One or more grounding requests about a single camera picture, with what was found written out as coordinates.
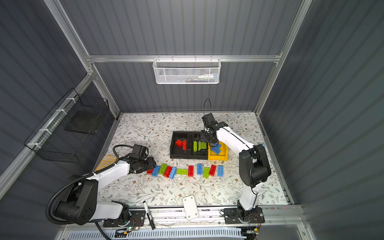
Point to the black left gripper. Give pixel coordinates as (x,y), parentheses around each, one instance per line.
(150,164)

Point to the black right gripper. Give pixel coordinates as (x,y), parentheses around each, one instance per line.
(211,139)

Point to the blue lego brick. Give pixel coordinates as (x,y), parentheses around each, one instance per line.
(216,150)
(218,145)

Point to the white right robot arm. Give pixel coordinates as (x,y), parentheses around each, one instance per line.
(254,170)

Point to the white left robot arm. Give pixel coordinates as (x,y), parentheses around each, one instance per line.
(77,201)

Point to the green lego brick right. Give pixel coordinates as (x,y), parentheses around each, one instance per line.
(195,146)

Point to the black bin middle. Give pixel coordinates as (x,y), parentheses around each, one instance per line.
(200,154)

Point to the black bin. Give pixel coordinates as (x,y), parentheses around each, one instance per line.
(200,154)
(176,152)

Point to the yellow plastic bin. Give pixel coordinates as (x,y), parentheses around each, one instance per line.
(223,156)

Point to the yellow calculator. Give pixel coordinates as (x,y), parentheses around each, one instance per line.
(106,161)

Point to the black bin left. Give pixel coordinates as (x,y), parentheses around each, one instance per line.
(176,152)

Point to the green lego row right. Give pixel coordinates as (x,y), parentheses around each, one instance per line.
(206,172)

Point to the green lego flat row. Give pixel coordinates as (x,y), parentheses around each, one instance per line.
(182,171)

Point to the black marker pen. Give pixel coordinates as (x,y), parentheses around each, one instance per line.
(149,216)

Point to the white tube in basket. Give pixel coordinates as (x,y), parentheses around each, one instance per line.
(209,77)

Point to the white plastic plate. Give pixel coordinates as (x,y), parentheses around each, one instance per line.
(190,207)

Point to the aluminium rail base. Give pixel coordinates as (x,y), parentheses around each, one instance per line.
(199,223)

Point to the white wire basket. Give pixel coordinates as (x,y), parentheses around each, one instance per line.
(185,72)

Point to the black wire basket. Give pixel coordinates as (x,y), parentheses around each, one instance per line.
(66,135)

